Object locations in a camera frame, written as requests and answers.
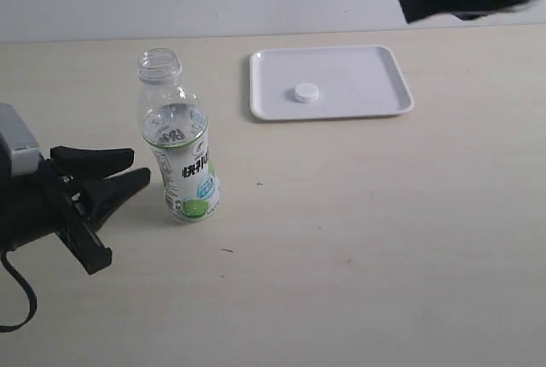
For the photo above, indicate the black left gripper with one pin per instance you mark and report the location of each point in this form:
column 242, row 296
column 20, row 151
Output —
column 38, row 204

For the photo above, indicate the clear lime drink bottle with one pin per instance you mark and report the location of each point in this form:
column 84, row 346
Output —
column 175, row 127

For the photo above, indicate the white bottle cap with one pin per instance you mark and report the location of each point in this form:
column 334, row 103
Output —
column 306, row 92

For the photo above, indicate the white plastic tray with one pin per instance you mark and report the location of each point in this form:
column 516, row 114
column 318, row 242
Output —
column 356, row 81

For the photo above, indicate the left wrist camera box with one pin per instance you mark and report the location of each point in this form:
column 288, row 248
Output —
column 18, row 143

